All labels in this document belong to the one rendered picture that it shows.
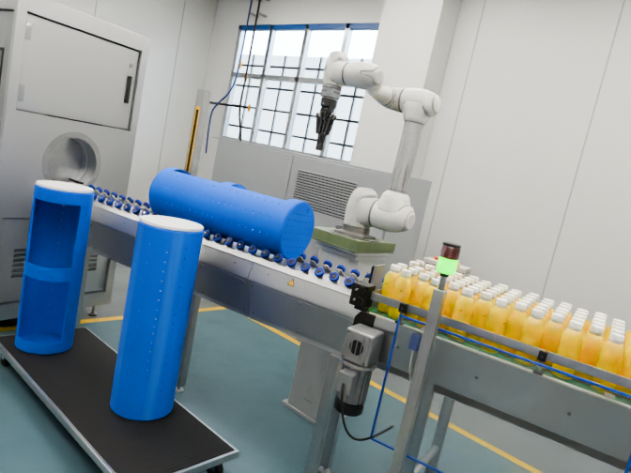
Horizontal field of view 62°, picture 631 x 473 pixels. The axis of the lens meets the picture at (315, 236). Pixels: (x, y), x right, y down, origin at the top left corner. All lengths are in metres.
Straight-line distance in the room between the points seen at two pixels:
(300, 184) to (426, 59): 1.66
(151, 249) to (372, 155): 3.30
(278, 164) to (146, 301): 2.58
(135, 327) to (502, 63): 3.88
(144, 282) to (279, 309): 0.60
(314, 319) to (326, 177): 2.13
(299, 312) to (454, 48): 3.61
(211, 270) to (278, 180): 2.16
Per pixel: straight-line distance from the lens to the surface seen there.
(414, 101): 2.83
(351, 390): 1.99
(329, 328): 2.30
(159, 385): 2.52
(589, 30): 4.96
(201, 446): 2.46
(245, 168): 5.00
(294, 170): 4.53
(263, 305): 2.48
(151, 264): 2.33
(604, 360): 1.94
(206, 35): 7.99
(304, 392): 3.11
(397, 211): 2.76
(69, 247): 3.24
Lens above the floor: 1.44
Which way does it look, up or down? 8 degrees down
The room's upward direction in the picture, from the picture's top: 12 degrees clockwise
